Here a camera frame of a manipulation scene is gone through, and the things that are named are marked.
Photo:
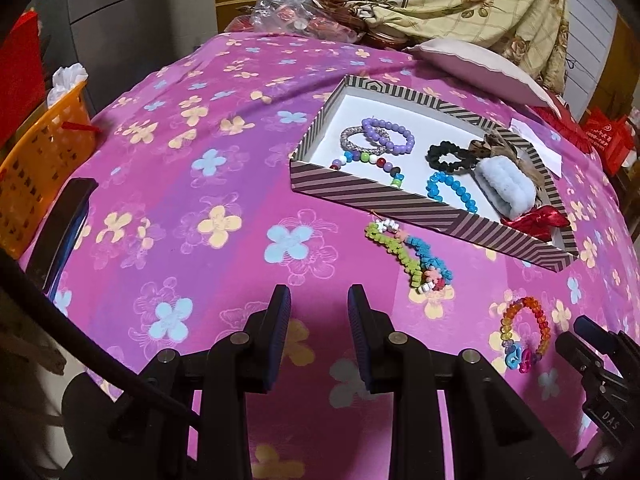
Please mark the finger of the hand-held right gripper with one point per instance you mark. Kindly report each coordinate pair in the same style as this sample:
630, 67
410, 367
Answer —
590, 330

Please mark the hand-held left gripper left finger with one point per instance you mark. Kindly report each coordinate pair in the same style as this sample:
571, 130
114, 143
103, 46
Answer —
277, 330

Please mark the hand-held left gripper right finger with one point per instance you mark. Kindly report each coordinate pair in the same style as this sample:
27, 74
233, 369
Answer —
357, 330

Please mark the striped shallow cardboard box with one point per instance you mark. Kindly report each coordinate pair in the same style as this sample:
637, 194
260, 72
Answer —
380, 200

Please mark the white fluffy scrunchie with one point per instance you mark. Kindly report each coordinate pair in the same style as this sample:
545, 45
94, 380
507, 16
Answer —
505, 185

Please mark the black scrunchie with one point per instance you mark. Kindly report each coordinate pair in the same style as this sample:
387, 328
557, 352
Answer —
440, 152

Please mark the red satin hair bow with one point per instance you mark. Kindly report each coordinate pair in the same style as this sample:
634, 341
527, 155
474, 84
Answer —
540, 220

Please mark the white paper sheet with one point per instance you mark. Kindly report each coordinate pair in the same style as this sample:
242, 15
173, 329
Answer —
545, 155

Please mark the red shopping bag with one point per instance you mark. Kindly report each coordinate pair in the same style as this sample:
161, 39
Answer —
610, 142

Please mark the red frilled cushion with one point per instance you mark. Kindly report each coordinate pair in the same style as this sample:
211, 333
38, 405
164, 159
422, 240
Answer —
575, 127

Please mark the brown spotted hair bow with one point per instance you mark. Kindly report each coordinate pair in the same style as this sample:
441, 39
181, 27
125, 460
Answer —
492, 145

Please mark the black flat board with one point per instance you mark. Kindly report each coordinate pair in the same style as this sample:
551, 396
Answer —
60, 230

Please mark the pale pink pillow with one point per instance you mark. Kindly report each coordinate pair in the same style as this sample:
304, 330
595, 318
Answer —
475, 60

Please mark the brown round container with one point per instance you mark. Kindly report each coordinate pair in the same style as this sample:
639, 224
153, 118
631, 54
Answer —
385, 37

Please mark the orange plastic basket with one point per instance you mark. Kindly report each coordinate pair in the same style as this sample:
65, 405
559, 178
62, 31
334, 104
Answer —
35, 160

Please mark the clear plastic bag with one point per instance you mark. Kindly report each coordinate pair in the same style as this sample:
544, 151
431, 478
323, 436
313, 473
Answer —
280, 10

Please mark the white plastic bag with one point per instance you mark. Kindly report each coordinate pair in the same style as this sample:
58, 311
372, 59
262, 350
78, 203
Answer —
67, 80

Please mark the grey cabinet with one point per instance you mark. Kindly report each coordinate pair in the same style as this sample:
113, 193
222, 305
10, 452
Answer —
125, 10

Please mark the red paper bag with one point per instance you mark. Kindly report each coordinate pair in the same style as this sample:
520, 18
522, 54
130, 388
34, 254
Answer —
22, 50

